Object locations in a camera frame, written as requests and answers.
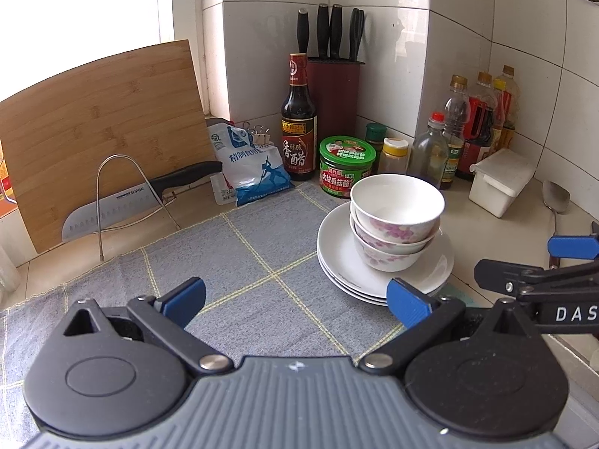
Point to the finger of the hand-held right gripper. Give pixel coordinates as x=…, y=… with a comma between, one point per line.
x=496, y=272
x=571, y=246

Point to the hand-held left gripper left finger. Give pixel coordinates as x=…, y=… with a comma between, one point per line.
x=185, y=299

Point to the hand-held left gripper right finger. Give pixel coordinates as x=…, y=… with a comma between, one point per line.
x=407, y=301

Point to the white pink floral bowl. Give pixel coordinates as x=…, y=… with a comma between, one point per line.
x=388, y=248
x=388, y=263
x=397, y=229

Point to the grey teal checked dish towel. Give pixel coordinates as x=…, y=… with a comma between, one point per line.
x=234, y=290

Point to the metal spoon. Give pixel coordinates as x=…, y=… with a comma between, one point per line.
x=556, y=196

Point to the white seasoning box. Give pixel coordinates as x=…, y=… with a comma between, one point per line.
x=500, y=182

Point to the clear bottle with red cap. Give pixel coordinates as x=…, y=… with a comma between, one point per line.
x=428, y=159

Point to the red label soy sauce bottle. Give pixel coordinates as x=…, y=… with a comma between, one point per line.
x=479, y=131

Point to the blue white salt bag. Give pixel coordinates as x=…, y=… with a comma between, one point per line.
x=252, y=173

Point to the yellow lid spice jar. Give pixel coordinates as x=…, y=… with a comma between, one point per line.
x=393, y=156

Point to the green lid sauce jar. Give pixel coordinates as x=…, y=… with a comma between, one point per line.
x=346, y=163

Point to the red sauce bottle yellow cap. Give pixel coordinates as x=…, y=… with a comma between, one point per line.
x=500, y=112

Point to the small green lid jar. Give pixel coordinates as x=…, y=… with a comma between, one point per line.
x=376, y=135

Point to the metal binder clip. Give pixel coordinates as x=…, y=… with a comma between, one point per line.
x=266, y=136
x=252, y=134

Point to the tall plastic wrap roll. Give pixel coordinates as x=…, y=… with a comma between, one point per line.
x=8, y=266

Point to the dark vinegar bottle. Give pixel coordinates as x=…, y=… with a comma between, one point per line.
x=298, y=140

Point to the bamboo cutting board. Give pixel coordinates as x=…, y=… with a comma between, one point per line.
x=93, y=117

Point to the orange cooking wine bottle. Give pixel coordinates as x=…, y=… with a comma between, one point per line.
x=5, y=187

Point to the dark red knife block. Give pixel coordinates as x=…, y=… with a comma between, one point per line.
x=334, y=98

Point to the black kitchen scissors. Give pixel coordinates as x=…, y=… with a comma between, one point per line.
x=357, y=32

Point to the window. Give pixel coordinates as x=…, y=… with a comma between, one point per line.
x=70, y=9

